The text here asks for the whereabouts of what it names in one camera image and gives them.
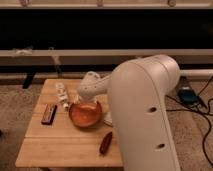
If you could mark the grey horizontal rail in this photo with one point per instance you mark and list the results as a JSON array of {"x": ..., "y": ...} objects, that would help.
[{"x": 43, "y": 57}]

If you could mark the dark brown wooden spoon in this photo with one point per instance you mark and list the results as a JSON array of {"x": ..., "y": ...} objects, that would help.
[{"x": 104, "y": 146}]

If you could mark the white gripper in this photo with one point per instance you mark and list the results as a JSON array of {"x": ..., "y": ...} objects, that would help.
[{"x": 91, "y": 85}]

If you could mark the wooden table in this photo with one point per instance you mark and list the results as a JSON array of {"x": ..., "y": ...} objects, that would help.
[{"x": 62, "y": 144}]

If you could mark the dark rectangular box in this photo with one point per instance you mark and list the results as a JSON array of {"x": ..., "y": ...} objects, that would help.
[{"x": 49, "y": 114}]

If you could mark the white plastic cup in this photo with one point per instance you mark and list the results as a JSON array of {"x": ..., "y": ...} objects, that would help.
[{"x": 108, "y": 119}]

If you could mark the blue device on floor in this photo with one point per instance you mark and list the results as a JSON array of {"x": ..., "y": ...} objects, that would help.
[{"x": 187, "y": 95}]

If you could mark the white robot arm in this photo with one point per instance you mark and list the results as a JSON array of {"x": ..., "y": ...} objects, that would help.
[{"x": 136, "y": 92}]

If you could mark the orange ceramic bowl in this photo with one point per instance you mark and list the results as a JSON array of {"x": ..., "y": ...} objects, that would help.
[{"x": 85, "y": 114}]

